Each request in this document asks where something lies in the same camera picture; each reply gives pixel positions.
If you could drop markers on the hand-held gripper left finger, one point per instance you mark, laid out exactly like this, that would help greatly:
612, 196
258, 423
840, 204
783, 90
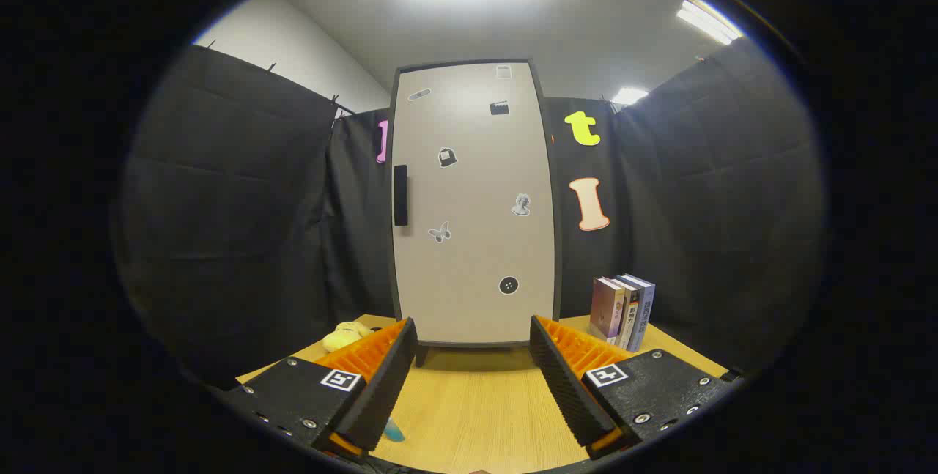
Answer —
388, 393

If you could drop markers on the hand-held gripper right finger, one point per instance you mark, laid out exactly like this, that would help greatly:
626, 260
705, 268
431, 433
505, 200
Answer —
560, 386

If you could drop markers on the blue and white tube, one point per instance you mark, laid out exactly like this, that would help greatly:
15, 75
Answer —
395, 431

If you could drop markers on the yellow plush toy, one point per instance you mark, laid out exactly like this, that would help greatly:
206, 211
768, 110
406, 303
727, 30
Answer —
343, 336

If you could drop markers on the white spine book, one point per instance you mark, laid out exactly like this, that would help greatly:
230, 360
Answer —
629, 313

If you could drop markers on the lavender cover book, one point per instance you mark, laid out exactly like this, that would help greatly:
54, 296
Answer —
643, 309

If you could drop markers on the black backdrop cloth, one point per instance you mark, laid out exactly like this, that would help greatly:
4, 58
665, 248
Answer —
242, 225

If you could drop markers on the small ceiling light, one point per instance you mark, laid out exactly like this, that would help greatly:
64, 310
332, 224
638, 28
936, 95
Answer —
629, 96

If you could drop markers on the long ceiling light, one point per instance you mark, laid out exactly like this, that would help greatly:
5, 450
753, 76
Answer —
707, 21

